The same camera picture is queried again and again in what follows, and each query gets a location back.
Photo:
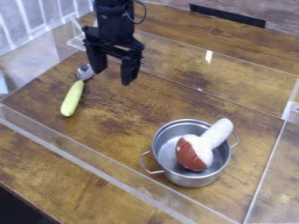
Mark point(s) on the spoon with yellow-green handle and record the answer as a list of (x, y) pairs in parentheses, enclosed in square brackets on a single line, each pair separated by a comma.
[(72, 97)]

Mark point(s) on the red plush mushroom toy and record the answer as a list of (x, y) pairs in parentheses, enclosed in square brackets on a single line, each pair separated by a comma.
[(194, 149)]

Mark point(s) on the clear acrylic front barrier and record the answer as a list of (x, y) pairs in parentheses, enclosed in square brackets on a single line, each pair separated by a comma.
[(183, 208)]

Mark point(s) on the clear acrylic triangular bracket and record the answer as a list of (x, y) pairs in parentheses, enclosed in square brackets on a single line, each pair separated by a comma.
[(76, 40)]

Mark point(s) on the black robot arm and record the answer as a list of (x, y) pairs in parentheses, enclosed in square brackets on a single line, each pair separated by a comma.
[(115, 12)]

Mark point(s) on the black bar at table back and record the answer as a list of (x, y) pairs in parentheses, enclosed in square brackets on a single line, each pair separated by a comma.
[(228, 15)]

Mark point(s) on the silver pot with handles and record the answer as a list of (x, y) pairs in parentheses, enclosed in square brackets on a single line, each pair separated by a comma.
[(159, 160)]

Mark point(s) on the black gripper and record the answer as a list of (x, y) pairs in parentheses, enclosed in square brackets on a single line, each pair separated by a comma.
[(114, 40)]

